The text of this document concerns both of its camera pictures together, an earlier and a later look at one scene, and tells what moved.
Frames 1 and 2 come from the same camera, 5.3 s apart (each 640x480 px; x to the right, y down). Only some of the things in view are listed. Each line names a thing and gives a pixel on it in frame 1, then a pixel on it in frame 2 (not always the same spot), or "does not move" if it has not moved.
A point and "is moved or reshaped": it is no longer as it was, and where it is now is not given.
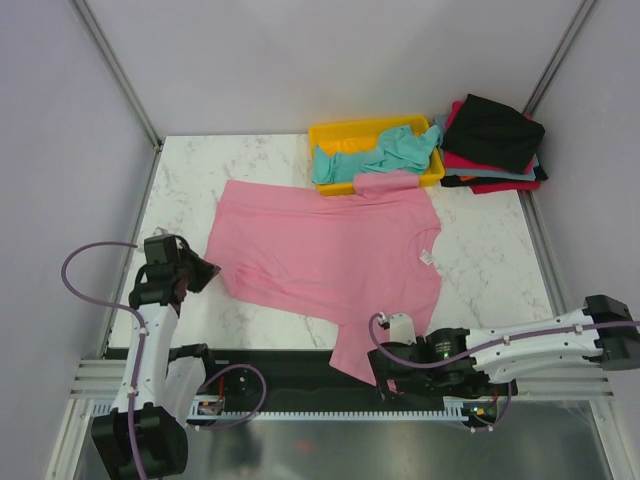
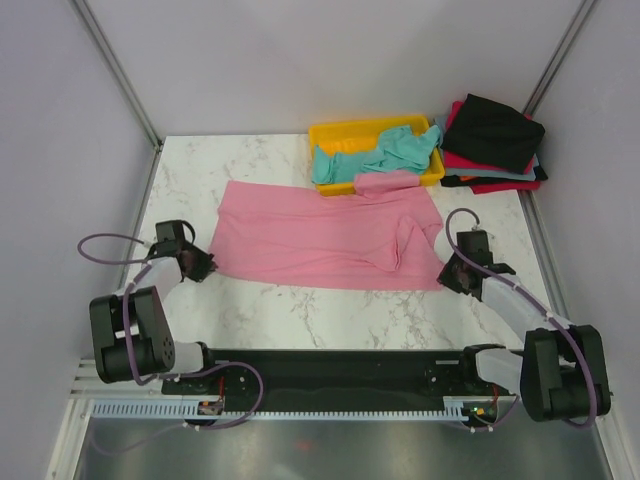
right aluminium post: [558, 57] does not move
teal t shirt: [400, 149] does not move
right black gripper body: [416, 383] → [450, 275]
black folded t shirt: [494, 134] does not move
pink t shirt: [347, 256] is moved or reshaped
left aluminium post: [119, 69] does not move
